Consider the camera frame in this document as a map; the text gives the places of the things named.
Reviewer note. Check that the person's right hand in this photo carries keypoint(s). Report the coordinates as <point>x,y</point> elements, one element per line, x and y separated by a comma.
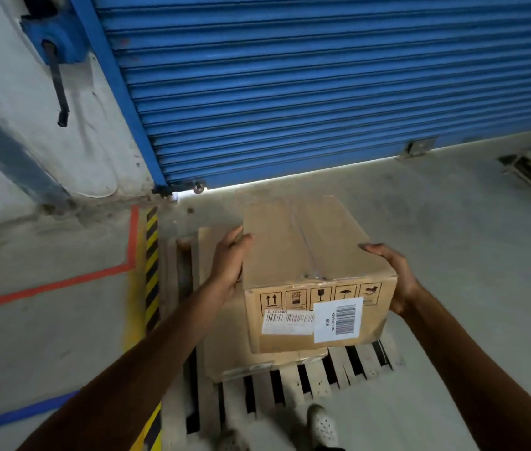
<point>404,286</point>

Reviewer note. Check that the person's left forearm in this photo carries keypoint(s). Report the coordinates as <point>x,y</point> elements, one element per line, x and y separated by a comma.
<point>120,385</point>

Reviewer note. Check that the blue shutter crank gearbox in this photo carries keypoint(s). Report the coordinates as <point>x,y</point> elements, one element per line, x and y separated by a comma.
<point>63,37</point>

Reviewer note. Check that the blue roller shutter door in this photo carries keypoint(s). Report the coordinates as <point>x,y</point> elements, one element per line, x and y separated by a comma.
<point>317,79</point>

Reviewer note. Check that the white perforated left shoe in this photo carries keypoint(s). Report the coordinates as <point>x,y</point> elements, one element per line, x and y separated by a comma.
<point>232,441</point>

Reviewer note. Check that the white perforated shoe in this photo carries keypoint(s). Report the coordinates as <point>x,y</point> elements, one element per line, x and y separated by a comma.
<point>323,427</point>
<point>232,441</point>

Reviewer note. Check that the blue floor tape line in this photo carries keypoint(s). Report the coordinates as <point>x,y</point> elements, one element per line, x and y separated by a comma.
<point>21,413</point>

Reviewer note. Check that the cardboard box white label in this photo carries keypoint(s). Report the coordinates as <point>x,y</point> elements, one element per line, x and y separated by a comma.
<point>207,248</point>

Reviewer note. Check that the white perforated right shoe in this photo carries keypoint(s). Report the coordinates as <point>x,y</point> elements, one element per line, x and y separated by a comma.
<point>323,427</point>

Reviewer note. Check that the red floor tape line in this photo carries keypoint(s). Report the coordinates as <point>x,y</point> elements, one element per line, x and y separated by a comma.
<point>59,282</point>

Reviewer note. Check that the yellow black hazard tape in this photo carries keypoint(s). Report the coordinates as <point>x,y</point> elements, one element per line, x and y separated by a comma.
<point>152,277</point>

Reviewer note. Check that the small brown cardboard box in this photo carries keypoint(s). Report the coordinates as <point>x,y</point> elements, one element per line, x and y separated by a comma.
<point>303,239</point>

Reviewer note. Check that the person's left hand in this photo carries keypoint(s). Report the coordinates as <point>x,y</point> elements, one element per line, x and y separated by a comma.
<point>228,263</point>

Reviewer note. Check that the blue shutter guide rail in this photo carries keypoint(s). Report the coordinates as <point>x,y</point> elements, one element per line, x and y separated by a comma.
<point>120,98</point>

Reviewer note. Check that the cardboard box black print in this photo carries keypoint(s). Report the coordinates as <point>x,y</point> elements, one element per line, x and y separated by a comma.
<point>228,352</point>

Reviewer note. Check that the person's right forearm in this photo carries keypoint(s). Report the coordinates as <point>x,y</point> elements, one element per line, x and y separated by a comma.
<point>491,380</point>

